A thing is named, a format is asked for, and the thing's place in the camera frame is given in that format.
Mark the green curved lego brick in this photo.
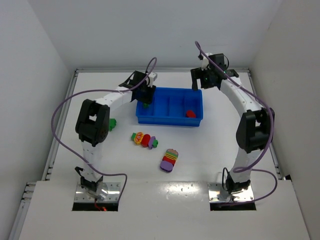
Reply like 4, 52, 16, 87
108, 118, 117, 132

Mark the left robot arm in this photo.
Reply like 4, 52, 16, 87
75, 71, 158, 200

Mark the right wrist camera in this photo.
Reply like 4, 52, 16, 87
197, 52, 230, 72

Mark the metal base plate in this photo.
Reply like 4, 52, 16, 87
207, 182, 255, 204
74, 182, 121, 204

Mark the red flower lego brick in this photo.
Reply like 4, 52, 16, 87
185, 110, 197, 118

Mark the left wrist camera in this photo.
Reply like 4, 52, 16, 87
146, 72, 158, 87

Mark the purple rounded lego brick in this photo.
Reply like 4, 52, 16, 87
160, 160, 174, 173

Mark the red round lego brick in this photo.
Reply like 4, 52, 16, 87
141, 134, 151, 148

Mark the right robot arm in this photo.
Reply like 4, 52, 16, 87
190, 67, 275, 194

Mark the green lego brick with studs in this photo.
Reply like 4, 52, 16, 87
151, 139, 159, 148

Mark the green lego end brick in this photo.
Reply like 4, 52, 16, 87
131, 133, 137, 141

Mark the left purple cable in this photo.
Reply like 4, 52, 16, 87
50, 56, 158, 203

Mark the red lego brick in stack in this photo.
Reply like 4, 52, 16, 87
162, 155, 177, 166

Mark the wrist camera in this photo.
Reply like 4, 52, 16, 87
197, 52, 230, 72
146, 72, 158, 87

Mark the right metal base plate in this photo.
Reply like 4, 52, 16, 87
207, 182, 255, 204

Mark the burger printed lego brick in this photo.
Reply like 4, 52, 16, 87
165, 148, 179, 161

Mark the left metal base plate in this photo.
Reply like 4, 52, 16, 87
74, 182, 121, 204

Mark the blue divided plastic bin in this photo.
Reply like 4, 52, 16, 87
135, 87, 204, 127

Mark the yellow printed lego brick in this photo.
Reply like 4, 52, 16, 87
133, 132, 144, 145

